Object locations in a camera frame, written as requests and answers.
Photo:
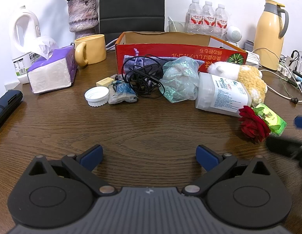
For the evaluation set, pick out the clear bag with blue item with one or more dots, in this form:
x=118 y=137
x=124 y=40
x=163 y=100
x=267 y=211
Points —
x=123 y=90

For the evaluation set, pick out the grey knit pouch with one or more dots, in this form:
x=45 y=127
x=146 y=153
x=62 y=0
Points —
x=166 y=61

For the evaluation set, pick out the red artificial rose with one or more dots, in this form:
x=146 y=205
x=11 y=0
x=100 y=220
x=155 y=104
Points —
x=253 y=124

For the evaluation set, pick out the small grey box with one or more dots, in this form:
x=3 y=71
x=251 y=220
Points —
x=248 y=45

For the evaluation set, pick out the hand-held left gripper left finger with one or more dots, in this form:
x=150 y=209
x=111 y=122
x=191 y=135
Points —
x=94 y=157

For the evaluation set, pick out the iridescent plastic bag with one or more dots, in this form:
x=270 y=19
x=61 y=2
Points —
x=177 y=80

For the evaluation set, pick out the white and yellow plush toy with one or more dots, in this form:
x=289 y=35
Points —
x=250 y=78

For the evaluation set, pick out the white robot figure speaker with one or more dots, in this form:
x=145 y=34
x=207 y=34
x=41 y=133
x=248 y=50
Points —
x=233 y=35

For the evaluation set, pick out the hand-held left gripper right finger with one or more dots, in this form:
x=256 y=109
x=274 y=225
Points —
x=205 y=157

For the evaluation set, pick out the small pale yellow box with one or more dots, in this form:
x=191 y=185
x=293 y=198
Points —
x=104 y=82

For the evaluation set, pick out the yellow mug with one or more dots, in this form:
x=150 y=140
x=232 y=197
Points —
x=94 y=48

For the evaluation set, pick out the green tissue packet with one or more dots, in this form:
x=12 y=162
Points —
x=271 y=118

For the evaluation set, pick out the pack of water bottles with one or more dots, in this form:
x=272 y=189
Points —
x=207 y=17

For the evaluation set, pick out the red cardboard box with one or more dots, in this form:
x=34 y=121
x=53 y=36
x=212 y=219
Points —
x=151 y=50

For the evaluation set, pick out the purple tissue pack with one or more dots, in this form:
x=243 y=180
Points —
x=51 y=73

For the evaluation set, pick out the dark blue case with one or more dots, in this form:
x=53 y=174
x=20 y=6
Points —
x=6 y=104

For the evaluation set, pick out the white detergent jug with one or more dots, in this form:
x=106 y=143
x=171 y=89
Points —
x=19 y=43

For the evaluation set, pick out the black paper bag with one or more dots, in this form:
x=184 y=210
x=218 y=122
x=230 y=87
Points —
x=131 y=2

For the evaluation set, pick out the yellow thermos jug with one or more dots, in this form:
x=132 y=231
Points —
x=267 y=36

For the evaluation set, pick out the white wipes canister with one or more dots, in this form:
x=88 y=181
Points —
x=221 y=92

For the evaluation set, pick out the clear glass cup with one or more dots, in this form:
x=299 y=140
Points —
x=176 y=25

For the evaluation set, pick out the white carton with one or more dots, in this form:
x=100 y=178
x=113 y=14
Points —
x=13 y=87

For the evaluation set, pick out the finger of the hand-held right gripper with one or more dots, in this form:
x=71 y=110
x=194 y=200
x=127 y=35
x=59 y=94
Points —
x=285 y=146
x=301 y=122

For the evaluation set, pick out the white ribbed lid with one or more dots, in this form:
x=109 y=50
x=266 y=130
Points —
x=96 y=95

